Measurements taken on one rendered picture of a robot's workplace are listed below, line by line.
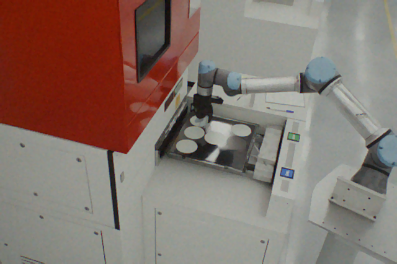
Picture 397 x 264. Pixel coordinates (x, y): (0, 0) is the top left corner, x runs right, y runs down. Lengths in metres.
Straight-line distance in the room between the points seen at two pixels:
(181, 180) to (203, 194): 0.13
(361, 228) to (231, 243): 0.54
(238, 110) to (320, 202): 0.62
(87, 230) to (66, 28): 0.88
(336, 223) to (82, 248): 1.08
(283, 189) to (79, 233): 0.86
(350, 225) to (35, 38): 1.37
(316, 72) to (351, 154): 1.92
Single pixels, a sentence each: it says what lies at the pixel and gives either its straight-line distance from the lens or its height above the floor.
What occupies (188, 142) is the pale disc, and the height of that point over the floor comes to 0.90.
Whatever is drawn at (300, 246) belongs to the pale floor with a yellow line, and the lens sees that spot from 2.74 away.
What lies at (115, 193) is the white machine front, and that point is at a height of 1.03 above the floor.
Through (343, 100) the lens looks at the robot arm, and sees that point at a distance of 1.72.
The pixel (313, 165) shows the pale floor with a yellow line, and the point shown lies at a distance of 3.33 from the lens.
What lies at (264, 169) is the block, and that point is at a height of 0.91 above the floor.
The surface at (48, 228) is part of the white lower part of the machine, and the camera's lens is 1.88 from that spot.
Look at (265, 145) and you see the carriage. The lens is 1.97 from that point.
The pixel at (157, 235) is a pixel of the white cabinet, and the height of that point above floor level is 0.58.
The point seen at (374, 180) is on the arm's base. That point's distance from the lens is 1.80.
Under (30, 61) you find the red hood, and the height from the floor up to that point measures 1.51.
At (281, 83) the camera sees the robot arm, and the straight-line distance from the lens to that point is 1.86.
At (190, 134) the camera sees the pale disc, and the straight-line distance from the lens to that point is 1.95.
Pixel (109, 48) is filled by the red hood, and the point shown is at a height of 1.60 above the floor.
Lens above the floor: 2.10
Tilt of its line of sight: 38 degrees down
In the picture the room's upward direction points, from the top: 4 degrees clockwise
